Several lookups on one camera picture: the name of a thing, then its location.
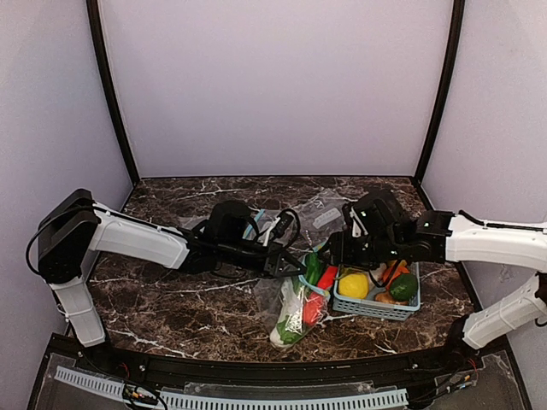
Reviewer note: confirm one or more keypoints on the black left frame post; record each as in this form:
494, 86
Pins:
101, 55

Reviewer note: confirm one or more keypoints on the green avocado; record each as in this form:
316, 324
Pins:
404, 287

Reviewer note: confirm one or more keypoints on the light blue plastic basket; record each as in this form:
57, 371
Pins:
378, 303

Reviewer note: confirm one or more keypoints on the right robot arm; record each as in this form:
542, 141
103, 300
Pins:
379, 230

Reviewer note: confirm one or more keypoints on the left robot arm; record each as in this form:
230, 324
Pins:
78, 225

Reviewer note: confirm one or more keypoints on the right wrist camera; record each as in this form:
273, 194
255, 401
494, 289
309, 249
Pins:
353, 222

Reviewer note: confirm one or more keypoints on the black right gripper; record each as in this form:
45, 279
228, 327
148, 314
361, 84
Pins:
338, 248

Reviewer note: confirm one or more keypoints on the clear zip bag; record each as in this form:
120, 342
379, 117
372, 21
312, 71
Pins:
321, 216
264, 219
267, 294

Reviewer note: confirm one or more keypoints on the black frame post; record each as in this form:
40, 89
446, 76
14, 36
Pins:
101, 55
447, 70

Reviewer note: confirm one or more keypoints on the green white bok choy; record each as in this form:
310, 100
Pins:
289, 328

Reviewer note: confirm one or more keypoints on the black right frame post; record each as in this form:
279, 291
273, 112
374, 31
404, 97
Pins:
447, 70

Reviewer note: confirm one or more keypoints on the yellow lemon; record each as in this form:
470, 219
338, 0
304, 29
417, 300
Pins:
354, 285

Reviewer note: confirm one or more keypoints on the white slotted cable duct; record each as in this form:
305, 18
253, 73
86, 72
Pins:
218, 396

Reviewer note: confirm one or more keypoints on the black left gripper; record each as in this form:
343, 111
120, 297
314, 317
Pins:
269, 263

